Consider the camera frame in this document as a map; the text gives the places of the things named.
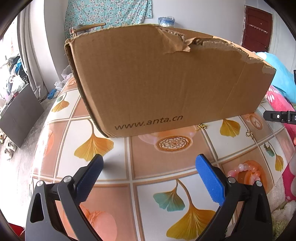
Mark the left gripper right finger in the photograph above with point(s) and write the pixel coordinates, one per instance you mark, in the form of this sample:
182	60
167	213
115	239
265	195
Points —
213	179

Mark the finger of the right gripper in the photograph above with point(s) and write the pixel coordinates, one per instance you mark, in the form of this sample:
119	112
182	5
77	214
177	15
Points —
280	116

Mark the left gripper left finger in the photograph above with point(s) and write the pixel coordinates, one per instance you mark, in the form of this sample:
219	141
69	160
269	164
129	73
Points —
85	178

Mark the brown cardboard box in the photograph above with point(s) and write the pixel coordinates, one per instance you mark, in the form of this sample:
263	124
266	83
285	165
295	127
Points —
141	79

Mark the pink floral blanket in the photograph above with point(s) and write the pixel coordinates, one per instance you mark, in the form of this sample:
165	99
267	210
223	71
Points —
286	139

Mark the light blue pillow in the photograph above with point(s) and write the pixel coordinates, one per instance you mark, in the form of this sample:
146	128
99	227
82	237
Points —
283	80

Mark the gold clover earring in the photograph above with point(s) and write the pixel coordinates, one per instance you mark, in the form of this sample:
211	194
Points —
249	134

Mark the small gold earring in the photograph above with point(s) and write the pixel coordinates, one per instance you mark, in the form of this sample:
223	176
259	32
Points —
201	126

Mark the dark grey board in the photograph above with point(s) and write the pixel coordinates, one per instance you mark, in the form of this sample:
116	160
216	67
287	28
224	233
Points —
20	115

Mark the dark red door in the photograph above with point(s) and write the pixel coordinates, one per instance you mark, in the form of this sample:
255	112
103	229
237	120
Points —
258	27

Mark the white plastic bag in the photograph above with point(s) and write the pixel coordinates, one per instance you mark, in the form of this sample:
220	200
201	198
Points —
66	75

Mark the grey curtain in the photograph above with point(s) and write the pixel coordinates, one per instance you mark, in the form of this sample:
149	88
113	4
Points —
34	49

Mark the blue water bottle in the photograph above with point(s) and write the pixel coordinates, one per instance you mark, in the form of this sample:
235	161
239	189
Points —
166	21

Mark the wooden chair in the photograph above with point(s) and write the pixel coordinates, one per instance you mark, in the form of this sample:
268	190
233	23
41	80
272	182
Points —
79	29

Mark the floral teal hanging cloth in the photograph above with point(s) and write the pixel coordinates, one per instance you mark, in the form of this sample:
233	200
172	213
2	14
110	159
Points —
112	13

